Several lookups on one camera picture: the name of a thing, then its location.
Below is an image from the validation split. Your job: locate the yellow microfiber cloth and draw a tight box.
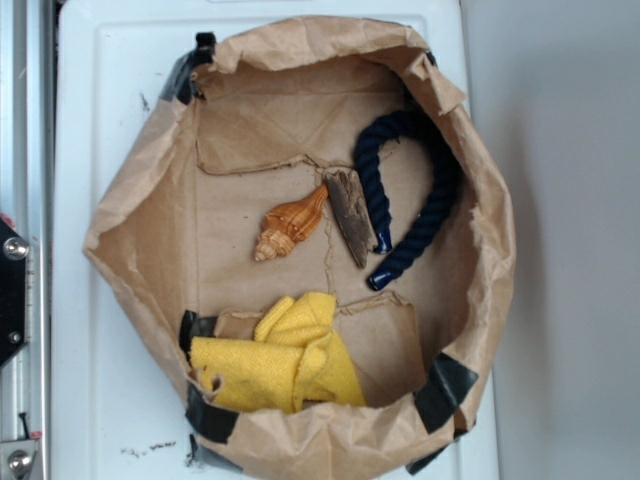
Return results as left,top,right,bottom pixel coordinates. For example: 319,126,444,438
189,292,367,414

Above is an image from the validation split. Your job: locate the orange spiral seashell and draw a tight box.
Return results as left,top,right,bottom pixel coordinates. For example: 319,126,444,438
253,183,329,262

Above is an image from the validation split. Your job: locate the weathered wood piece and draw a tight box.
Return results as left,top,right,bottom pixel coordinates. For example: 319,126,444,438
324,170,377,269

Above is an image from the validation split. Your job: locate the brown paper bag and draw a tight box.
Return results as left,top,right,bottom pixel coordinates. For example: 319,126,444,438
84,15,516,479

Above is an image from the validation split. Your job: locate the white plastic bin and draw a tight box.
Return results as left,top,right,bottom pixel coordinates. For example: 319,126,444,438
49,1,467,479

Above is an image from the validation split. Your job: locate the dark blue rope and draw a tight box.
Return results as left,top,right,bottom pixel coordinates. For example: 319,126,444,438
353,110,462,292

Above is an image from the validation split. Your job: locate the black metal bracket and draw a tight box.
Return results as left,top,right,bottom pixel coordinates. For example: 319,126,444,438
0,218,30,368

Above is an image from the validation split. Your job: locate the aluminium frame rail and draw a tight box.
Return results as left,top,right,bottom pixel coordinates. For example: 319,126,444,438
1,1,53,479

